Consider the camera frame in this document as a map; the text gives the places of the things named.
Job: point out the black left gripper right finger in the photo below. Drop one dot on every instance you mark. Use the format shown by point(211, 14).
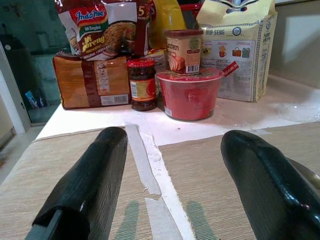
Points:
point(265, 190)

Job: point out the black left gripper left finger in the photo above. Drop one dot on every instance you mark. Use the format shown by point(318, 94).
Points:
point(87, 180)

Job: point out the beige woven placemat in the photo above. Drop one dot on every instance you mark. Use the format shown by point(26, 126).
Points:
point(200, 175)
point(37, 170)

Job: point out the grey tape strip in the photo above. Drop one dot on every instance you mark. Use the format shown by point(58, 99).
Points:
point(162, 220)
point(142, 160)

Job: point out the white low counter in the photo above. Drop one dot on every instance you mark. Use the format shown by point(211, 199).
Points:
point(200, 130)

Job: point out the brown wrapped food pack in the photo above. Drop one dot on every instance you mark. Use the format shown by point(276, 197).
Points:
point(75, 82)

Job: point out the red lidded chili jar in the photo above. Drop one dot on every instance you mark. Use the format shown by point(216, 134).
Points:
point(142, 87)

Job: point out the red instant noodle bowl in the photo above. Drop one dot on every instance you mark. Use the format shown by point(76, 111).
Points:
point(187, 100)

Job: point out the cream Hup Seng cracker bag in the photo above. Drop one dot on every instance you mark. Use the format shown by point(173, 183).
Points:
point(237, 62)

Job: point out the dark glass sliding door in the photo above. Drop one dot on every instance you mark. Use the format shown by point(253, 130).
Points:
point(30, 62)

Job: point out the yellow red snack packet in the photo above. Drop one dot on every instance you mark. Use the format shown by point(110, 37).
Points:
point(157, 56)

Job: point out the Indomie mi goreng noodle pack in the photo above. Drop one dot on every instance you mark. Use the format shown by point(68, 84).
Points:
point(100, 32)

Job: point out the luncheon meat can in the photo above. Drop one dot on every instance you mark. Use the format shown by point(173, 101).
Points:
point(183, 55)

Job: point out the yellow plastic bottle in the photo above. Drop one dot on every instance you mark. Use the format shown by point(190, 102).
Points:
point(166, 20)

